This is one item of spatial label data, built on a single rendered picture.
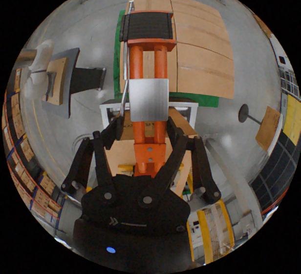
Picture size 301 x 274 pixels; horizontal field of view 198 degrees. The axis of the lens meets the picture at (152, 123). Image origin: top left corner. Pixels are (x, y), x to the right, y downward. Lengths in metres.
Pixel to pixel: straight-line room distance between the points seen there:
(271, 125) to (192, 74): 1.45
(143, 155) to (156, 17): 0.26
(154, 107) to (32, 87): 0.70
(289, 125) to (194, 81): 6.96
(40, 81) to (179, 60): 0.94
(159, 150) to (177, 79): 0.60
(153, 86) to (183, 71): 0.60
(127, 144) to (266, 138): 1.70
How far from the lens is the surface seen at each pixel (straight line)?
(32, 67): 0.70
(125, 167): 0.44
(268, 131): 1.73
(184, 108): 0.77
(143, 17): 0.19
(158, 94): 0.15
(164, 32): 0.17
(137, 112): 0.16
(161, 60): 0.16
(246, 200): 1.26
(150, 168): 0.27
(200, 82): 0.80
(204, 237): 1.00
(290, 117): 7.23
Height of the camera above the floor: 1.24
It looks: 66 degrees down
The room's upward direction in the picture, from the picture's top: 176 degrees clockwise
